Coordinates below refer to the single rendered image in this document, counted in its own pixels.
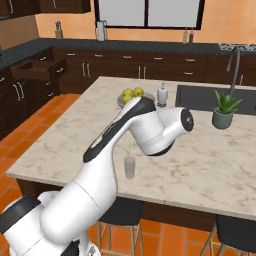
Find white paper towel roll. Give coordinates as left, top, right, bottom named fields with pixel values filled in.
left=95, top=19, right=109, bottom=43

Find dark brown base cupboards run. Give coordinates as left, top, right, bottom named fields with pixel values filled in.
left=53, top=46, right=256, bottom=96

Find dark grey tap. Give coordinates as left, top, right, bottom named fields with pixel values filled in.
left=226, top=46, right=242, bottom=100

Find black framed window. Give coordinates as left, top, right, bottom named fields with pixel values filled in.
left=93, top=0, right=206, bottom=31

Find grey fruit bowl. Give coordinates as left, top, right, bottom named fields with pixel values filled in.
left=117, top=92, right=156, bottom=108

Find dark sink basin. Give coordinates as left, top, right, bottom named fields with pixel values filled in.
left=175, top=84, right=256, bottom=117

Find dark brown wall cupboards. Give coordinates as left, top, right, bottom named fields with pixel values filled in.
left=0, top=0, right=92, bottom=20

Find white soap dispenser bottle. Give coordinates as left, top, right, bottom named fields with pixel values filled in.
left=156, top=82, right=169, bottom=108

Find green plant in grey pot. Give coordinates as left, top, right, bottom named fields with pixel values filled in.
left=211, top=89, right=244, bottom=131

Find dark brown side cupboards run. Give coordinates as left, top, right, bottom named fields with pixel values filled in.
left=0, top=49, right=68, bottom=140

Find dark wooden open drawer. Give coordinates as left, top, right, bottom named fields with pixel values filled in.
left=10, top=58, right=69, bottom=82

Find dark wooden island counter base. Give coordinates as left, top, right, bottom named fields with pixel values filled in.
left=16, top=178, right=218, bottom=233

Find black seat wooden stool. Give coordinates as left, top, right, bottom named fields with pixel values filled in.
left=199, top=214, right=256, bottom=256
left=96, top=197, right=145, bottom=256

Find clear glass cup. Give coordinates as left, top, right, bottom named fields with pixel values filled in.
left=123, top=155, right=137, bottom=181

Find wooden knife block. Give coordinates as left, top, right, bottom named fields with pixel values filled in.
left=54, top=20, right=65, bottom=40

